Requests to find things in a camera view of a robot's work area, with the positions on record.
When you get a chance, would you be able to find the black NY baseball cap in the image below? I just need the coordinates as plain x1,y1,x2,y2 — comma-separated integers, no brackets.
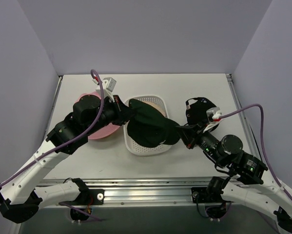
185,97,220,134

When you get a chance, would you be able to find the pink bucket hat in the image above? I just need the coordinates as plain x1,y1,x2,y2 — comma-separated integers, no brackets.
76,92,120,140

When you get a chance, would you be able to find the black cap green brim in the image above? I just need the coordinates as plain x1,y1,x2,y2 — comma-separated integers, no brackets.
127,99,180,148

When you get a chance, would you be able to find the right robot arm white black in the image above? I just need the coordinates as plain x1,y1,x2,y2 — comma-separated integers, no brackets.
175,125,292,234

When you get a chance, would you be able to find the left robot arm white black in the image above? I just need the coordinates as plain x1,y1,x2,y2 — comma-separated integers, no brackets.
0,95,135,224

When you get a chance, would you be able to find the white perforated tray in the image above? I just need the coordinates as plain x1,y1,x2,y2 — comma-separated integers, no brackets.
123,95,172,156

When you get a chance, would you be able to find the beige cloth hat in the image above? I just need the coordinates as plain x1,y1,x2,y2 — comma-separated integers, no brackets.
146,102,166,117

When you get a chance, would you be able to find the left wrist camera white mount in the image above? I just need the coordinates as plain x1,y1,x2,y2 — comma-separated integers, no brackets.
92,77,117,97

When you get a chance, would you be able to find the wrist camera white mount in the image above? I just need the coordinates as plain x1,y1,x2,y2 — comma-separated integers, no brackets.
203,107,222,133
92,77,117,97

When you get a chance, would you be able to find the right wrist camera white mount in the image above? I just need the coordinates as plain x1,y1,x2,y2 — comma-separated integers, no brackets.
203,107,222,133

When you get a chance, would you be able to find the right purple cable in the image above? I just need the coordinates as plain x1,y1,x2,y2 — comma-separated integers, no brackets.
218,103,292,215

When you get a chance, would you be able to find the purple cable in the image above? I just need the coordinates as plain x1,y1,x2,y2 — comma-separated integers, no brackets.
0,69,106,222
218,103,292,215

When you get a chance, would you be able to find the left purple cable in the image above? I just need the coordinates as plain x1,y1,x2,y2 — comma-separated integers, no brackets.
0,69,106,222

